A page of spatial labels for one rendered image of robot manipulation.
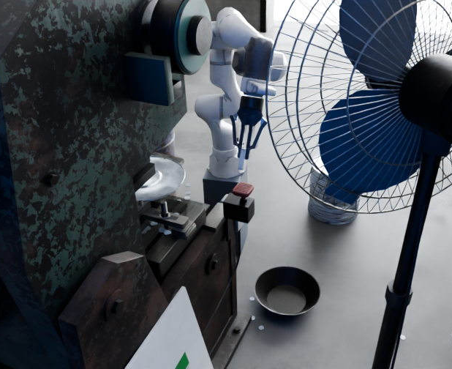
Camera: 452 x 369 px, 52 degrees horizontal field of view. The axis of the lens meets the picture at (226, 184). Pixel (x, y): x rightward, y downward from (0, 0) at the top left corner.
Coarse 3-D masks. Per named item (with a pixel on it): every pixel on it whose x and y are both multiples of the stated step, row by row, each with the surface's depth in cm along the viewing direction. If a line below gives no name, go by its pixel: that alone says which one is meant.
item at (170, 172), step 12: (156, 156) 172; (156, 168) 166; (168, 168) 166; (180, 168) 165; (156, 180) 158; (168, 180) 159; (180, 180) 159; (144, 192) 154; (156, 192) 153; (168, 192) 153
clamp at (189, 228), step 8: (152, 208) 151; (144, 216) 148; (152, 216) 147; (160, 216) 147; (168, 216) 146; (176, 216) 147; (168, 224) 146; (176, 224) 144; (184, 224) 144; (192, 224) 147; (176, 232) 144; (184, 232) 143; (192, 232) 146
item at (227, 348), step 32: (224, 224) 167; (128, 256) 116; (192, 256) 151; (224, 256) 176; (96, 288) 104; (128, 288) 115; (160, 288) 131; (192, 288) 154; (224, 288) 184; (64, 320) 100; (96, 320) 105; (128, 320) 118; (224, 320) 192; (96, 352) 108; (128, 352) 122; (224, 352) 190
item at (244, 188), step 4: (236, 184) 160; (240, 184) 160; (244, 184) 159; (248, 184) 159; (252, 184) 159; (236, 188) 158; (240, 188) 157; (244, 188) 157; (248, 188) 158; (252, 188) 158; (236, 192) 156; (240, 192) 156; (244, 192) 156; (248, 192) 156; (240, 196) 156; (244, 196) 155
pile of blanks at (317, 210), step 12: (312, 180) 256; (324, 180) 249; (312, 192) 259; (312, 204) 264; (324, 204) 256; (348, 204) 253; (312, 216) 266; (324, 216) 260; (336, 216) 257; (348, 216) 258
